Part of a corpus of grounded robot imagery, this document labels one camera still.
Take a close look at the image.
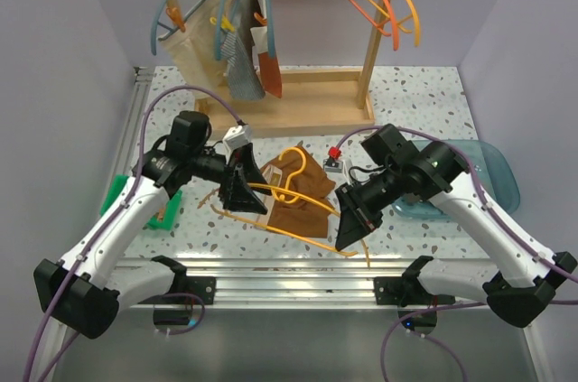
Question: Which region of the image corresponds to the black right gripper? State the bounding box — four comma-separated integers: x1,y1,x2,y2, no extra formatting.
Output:
336,164,406,249

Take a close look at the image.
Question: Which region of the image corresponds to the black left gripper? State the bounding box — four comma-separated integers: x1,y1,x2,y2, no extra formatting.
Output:
190,142,273,214

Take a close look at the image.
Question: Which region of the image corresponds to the brown underwear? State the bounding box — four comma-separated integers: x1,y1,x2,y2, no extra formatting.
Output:
257,146,335,239

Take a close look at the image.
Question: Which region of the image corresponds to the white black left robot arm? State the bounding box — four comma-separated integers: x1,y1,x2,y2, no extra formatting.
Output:
33,111,267,339

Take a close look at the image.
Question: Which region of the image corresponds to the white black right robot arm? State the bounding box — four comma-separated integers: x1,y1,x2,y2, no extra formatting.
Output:
335,124,577,328

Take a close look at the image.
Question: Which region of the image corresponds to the striped grey underwear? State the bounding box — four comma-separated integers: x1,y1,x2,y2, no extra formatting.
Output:
221,0,266,101

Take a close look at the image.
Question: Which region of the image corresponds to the rust orange underwear on rack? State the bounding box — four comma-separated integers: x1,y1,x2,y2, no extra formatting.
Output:
250,0,283,98

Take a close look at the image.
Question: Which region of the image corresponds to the wooden hanger rack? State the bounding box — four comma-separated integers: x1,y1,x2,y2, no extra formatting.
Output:
150,0,420,137

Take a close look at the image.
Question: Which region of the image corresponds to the beige underwear on rack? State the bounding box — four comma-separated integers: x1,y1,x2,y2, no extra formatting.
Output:
157,0,227,91

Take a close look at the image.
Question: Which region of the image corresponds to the yellow clothespin on hanger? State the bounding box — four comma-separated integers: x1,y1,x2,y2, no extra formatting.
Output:
210,16,236,33

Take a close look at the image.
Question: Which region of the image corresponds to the orange clothespin on hanger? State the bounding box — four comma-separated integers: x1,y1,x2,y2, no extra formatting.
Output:
165,6,186,33

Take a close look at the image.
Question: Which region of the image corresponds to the green plastic bin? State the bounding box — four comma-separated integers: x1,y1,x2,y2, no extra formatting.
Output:
100,175,182,235

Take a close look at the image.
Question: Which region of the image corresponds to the wooden clothespin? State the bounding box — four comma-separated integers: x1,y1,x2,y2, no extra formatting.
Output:
153,206,167,226

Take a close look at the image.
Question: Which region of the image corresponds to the teal plastic tub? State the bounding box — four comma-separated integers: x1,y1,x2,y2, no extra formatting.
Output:
392,139,520,220

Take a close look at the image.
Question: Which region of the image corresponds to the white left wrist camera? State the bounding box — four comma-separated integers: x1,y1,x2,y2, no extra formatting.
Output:
222,125,252,154

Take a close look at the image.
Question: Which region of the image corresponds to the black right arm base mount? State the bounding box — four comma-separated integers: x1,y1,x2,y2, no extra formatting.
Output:
373,256,456,308

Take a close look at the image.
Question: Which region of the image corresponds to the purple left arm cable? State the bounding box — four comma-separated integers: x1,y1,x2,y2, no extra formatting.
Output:
22,85,247,382

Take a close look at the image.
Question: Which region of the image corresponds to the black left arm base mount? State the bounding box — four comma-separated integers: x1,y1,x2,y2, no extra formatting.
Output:
145,256,217,305

